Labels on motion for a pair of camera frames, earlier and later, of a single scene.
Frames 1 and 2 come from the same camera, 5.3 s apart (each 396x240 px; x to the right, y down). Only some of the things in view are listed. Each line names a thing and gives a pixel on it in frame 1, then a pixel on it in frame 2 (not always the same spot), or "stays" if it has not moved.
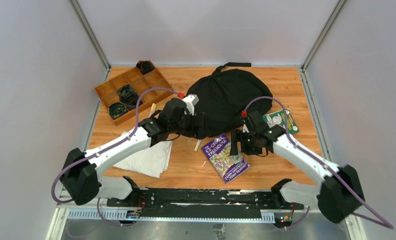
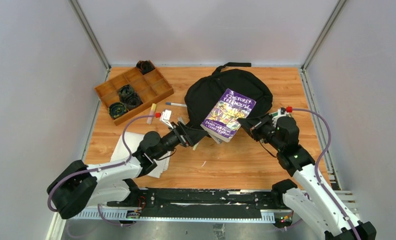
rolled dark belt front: (117, 109) stays
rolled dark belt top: (145, 66) stays
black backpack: (227, 96) stays
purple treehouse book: (228, 166) -> (221, 119)
